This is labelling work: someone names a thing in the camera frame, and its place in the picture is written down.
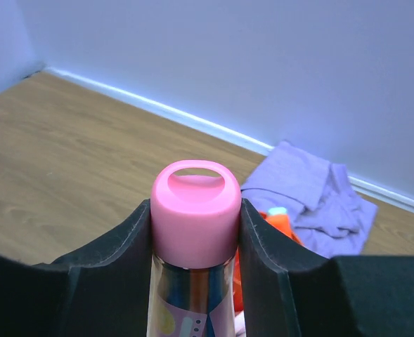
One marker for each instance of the purple crumpled cloth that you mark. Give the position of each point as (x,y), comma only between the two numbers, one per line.
(325,212)

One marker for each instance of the mint green highlighter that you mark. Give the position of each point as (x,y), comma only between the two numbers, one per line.
(276,211)

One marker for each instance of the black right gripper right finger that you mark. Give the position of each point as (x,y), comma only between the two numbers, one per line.
(289,290)

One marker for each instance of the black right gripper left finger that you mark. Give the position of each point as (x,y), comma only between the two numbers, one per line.
(99,289)

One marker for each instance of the orange round organizer container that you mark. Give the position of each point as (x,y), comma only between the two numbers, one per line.
(282,224)

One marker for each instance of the pink capped clear pencil tube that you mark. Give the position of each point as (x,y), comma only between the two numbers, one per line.
(194,215)

